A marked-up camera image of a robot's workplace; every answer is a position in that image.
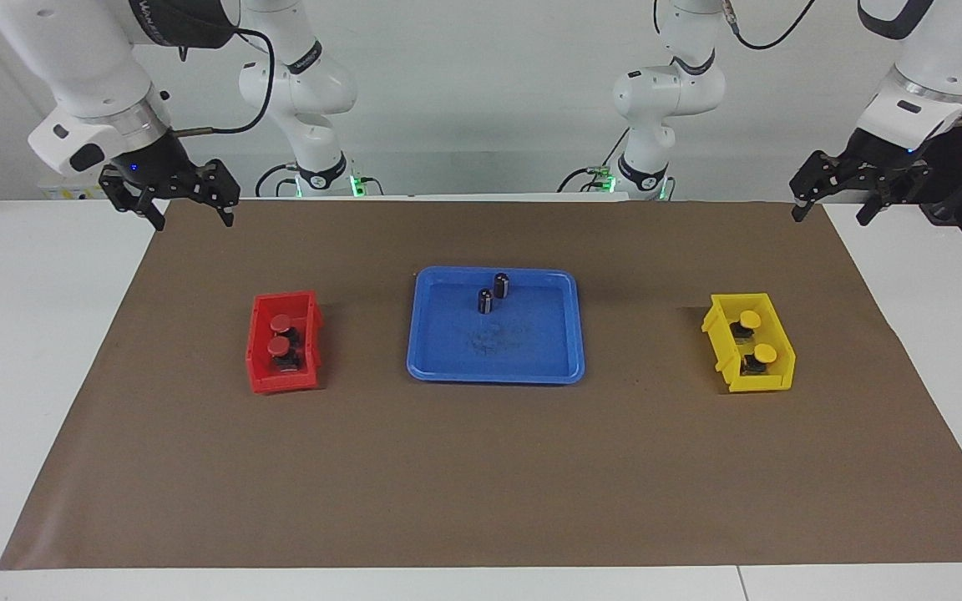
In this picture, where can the red push button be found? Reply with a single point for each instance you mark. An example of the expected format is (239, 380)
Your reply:
(279, 344)
(281, 322)

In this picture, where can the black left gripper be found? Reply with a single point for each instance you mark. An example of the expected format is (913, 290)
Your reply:
(878, 150)

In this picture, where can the yellow push button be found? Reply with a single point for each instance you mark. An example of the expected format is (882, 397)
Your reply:
(750, 318)
(766, 354)

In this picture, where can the brown paper table mat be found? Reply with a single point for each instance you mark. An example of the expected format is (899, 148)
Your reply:
(481, 467)

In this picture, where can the red plastic bin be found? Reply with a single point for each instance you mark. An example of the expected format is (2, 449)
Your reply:
(281, 382)

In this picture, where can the white power strip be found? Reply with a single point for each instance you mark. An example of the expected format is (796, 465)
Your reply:
(72, 192)

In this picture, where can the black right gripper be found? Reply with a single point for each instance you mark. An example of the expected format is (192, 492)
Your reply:
(155, 163)

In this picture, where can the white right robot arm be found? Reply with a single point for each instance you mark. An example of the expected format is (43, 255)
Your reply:
(88, 75)

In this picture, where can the blue plastic tray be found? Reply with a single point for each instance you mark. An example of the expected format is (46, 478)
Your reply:
(531, 351)

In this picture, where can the black cylindrical capacitor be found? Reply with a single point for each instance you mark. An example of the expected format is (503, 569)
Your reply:
(501, 285)
(485, 301)

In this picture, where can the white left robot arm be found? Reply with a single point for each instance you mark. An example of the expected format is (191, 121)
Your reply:
(665, 92)

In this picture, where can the yellow plastic bin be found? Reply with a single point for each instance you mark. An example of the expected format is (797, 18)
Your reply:
(761, 382)

